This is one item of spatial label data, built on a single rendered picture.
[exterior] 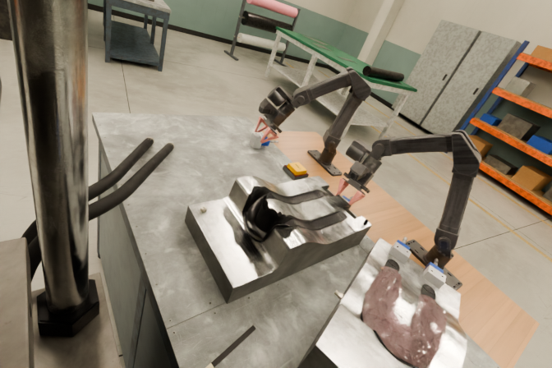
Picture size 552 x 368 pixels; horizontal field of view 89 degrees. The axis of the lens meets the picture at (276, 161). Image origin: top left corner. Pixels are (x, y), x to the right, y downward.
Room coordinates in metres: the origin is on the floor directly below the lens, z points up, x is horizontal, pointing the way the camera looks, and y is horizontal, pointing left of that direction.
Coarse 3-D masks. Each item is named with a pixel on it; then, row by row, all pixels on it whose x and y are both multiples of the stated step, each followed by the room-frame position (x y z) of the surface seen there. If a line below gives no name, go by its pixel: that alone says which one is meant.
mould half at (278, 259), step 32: (288, 192) 0.75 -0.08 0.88; (192, 224) 0.53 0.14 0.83; (224, 224) 0.54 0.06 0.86; (352, 224) 0.71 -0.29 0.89; (224, 256) 0.45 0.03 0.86; (256, 256) 0.48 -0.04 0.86; (288, 256) 0.48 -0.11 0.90; (320, 256) 0.59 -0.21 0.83; (224, 288) 0.40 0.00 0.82; (256, 288) 0.44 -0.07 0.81
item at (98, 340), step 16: (32, 304) 0.25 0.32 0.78; (96, 320) 0.27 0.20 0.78; (48, 336) 0.22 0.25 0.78; (80, 336) 0.24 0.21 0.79; (96, 336) 0.24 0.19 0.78; (112, 336) 0.25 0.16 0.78; (48, 352) 0.20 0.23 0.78; (64, 352) 0.21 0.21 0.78; (80, 352) 0.21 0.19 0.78; (96, 352) 0.22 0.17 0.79; (112, 352) 0.23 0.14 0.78
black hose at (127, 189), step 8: (128, 184) 0.49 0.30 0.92; (112, 192) 0.44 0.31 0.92; (120, 192) 0.45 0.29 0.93; (128, 192) 0.47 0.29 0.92; (104, 200) 0.41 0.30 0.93; (112, 200) 0.42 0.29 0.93; (120, 200) 0.44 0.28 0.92; (96, 208) 0.38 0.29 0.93; (104, 208) 0.39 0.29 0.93; (112, 208) 0.41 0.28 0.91; (96, 216) 0.37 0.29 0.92; (32, 248) 0.27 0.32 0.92; (32, 256) 0.26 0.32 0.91; (40, 256) 0.27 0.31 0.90; (32, 264) 0.26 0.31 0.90; (32, 272) 0.25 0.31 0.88
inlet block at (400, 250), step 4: (404, 240) 0.77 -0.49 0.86; (396, 244) 0.71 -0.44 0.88; (400, 244) 0.72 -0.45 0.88; (404, 244) 0.74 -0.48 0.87; (392, 248) 0.69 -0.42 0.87; (396, 248) 0.69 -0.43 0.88; (400, 248) 0.70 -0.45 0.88; (404, 248) 0.70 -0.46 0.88; (408, 248) 0.73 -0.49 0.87; (392, 252) 0.69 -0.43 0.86; (396, 252) 0.68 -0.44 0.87; (400, 252) 0.68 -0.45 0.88; (404, 252) 0.68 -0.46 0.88; (408, 252) 0.69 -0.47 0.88; (396, 256) 0.68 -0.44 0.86; (400, 256) 0.68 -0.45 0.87; (404, 256) 0.67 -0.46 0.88; (408, 256) 0.67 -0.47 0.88; (400, 260) 0.67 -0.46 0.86; (404, 260) 0.67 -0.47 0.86
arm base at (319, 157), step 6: (312, 150) 1.29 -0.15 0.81; (318, 150) 1.31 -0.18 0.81; (324, 150) 1.20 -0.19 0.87; (312, 156) 1.24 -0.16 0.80; (318, 156) 1.25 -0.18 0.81; (324, 156) 1.20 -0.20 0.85; (330, 156) 1.19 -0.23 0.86; (318, 162) 1.20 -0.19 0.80; (324, 162) 1.19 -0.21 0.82; (330, 162) 1.20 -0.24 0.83; (324, 168) 1.17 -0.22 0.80; (330, 168) 1.17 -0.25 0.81; (336, 168) 1.20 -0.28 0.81; (330, 174) 1.14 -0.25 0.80; (336, 174) 1.14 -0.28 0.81
